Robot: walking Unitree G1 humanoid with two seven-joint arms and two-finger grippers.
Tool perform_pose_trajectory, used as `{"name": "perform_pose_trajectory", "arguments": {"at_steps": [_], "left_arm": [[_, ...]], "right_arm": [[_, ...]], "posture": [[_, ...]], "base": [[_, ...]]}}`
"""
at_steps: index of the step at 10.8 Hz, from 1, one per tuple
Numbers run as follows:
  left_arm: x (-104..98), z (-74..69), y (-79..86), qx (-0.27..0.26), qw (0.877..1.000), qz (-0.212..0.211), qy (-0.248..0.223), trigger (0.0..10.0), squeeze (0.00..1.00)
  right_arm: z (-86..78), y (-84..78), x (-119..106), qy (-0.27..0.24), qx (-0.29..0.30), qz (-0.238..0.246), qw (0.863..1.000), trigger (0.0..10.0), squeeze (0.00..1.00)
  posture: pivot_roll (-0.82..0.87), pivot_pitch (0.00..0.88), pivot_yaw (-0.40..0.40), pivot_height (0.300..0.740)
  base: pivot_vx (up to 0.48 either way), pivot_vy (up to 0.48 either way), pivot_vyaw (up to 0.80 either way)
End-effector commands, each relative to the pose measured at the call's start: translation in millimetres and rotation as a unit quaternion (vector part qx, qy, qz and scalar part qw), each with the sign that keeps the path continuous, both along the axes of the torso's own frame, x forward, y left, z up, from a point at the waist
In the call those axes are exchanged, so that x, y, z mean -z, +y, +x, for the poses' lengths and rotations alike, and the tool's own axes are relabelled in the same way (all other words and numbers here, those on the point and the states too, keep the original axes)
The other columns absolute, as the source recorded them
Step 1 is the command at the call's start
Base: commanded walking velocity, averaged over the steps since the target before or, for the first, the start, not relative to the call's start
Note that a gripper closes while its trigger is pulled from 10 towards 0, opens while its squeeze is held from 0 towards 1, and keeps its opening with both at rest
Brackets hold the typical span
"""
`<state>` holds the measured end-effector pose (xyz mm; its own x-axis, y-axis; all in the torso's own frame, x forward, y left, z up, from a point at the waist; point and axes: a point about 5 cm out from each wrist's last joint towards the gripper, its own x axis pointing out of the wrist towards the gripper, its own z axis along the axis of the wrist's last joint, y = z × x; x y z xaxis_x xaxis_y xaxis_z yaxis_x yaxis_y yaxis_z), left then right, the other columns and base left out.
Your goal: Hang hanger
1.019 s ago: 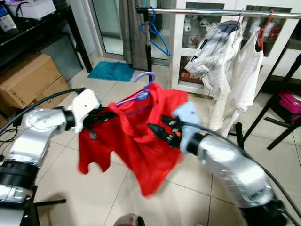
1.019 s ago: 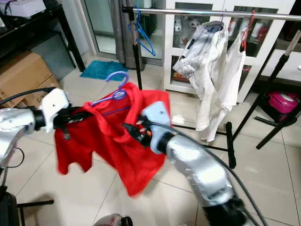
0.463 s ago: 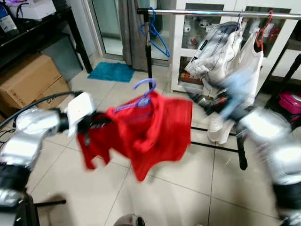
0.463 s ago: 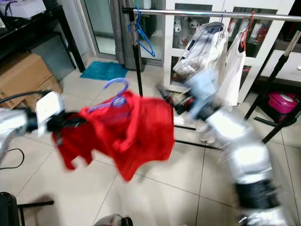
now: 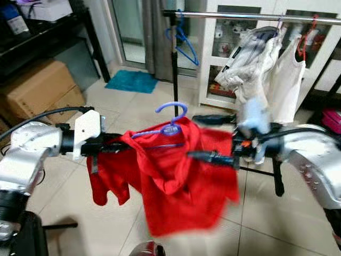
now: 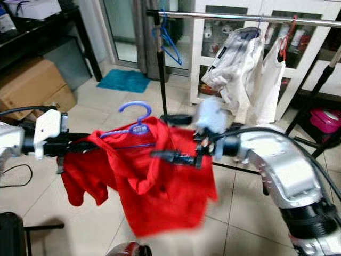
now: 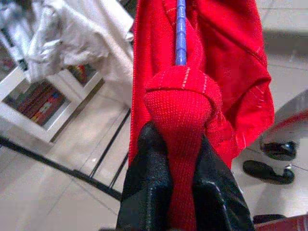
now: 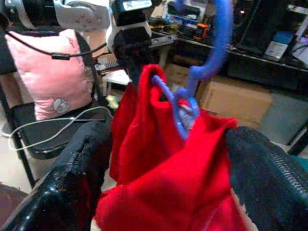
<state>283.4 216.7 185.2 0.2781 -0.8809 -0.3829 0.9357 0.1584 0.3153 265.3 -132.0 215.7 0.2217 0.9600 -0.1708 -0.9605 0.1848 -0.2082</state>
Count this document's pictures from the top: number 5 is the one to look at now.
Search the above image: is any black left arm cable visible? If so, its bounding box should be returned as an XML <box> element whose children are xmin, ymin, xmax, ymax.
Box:
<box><xmin>0</xmin><ymin>106</ymin><xmax>95</xmax><ymax>140</ymax></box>

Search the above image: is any large closed cardboard box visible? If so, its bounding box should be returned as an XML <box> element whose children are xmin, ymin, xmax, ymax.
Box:
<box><xmin>0</xmin><ymin>59</ymin><xmax>78</xmax><ymax>122</ymax></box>

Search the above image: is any dark labelled bottle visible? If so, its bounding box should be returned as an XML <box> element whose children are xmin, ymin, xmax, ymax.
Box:
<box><xmin>0</xmin><ymin>4</ymin><xmax>28</xmax><ymax>37</ymax></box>

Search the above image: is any teal floor mat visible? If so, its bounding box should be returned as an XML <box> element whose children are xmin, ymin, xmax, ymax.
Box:
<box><xmin>104</xmin><ymin>70</ymin><xmax>159</xmax><ymax>94</ymax></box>

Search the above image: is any pink plastic container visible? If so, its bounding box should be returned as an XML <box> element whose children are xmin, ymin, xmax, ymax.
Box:
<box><xmin>321</xmin><ymin>108</ymin><xmax>341</xmax><ymax>135</ymax></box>

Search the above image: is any grey brown curtain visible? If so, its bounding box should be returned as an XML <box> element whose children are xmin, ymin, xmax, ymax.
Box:
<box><xmin>141</xmin><ymin>0</ymin><xmax>179</xmax><ymax>82</ymax></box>

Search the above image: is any white flat box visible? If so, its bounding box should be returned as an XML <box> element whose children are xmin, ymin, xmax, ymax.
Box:
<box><xmin>15</xmin><ymin>0</ymin><xmax>74</xmax><ymax>22</ymax></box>

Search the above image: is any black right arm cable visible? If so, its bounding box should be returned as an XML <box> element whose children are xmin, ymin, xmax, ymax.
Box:
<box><xmin>256</xmin><ymin>125</ymin><xmax>320</xmax><ymax>140</ymax></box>

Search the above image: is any black shelf rack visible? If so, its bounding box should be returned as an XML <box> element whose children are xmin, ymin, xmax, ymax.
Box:
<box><xmin>0</xmin><ymin>0</ymin><xmax>111</xmax><ymax>83</ymax></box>

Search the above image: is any purple plastic hanger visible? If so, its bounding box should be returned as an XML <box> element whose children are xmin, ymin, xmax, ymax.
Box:
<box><xmin>131</xmin><ymin>101</ymin><xmax>188</xmax><ymax>149</ymax></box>

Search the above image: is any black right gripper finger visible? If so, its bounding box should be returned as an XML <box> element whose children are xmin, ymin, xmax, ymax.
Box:
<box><xmin>188</xmin><ymin>151</ymin><xmax>239</xmax><ymax>169</ymax></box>
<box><xmin>193</xmin><ymin>113</ymin><xmax>239</xmax><ymax>126</ymax></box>

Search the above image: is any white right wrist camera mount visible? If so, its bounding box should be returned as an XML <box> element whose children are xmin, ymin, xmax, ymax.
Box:
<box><xmin>236</xmin><ymin>96</ymin><xmax>273</xmax><ymax>135</ymax></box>

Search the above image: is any small closed cardboard box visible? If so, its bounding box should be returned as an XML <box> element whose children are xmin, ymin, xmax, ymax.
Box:
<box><xmin>51</xmin><ymin>84</ymin><xmax>87</xmax><ymax>111</ymax></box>

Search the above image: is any chrome rail black clothes rack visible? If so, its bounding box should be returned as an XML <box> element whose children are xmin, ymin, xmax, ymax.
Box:
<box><xmin>161</xmin><ymin>9</ymin><xmax>341</xmax><ymax>197</ymax></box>

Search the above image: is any red shirt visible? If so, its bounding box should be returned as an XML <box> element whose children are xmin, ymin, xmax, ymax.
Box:
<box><xmin>87</xmin><ymin>117</ymin><xmax>240</xmax><ymax>238</ymax></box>

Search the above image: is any red plastic hanger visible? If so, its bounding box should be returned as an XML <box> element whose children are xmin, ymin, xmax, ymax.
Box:
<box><xmin>296</xmin><ymin>15</ymin><xmax>319</xmax><ymax>60</ymax></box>

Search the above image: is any white glass door cabinet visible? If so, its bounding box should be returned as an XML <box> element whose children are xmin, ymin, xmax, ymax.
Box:
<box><xmin>198</xmin><ymin>0</ymin><xmax>341</xmax><ymax>110</ymax></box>

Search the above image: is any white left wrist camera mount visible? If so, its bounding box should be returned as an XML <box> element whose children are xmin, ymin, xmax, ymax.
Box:
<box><xmin>72</xmin><ymin>109</ymin><xmax>103</xmax><ymax>162</ymax></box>

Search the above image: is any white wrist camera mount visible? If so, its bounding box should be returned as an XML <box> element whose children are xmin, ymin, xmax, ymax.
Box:
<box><xmin>236</xmin><ymin>96</ymin><xmax>273</xmax><ymax>135</ymax></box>
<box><xmin>72</xmin><ymin>109</ymin><xmax>103</xmax><ymax>162</ymax></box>

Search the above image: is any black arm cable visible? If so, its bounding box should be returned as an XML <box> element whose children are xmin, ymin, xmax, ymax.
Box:
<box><xmin>0</xmin><ymin>106</ymin><xmax>95</xmax><ymax>140</ymax></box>
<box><xmin>256</xmin><ymin>125</ymin><xmax>320</xmax><ymax>140</ymax></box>

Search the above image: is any white tank top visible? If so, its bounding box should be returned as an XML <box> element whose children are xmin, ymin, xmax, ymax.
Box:
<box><xmin>269</xmin><ymin>36</ymin><xmax>307</xmax><ymax>124</ymax></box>

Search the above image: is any blue plastic hanger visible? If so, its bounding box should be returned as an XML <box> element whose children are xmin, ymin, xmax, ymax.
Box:
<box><xmin>164</xmin><ymin>11</ymin><xmax>200</xmax><ymax>67</ymax></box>

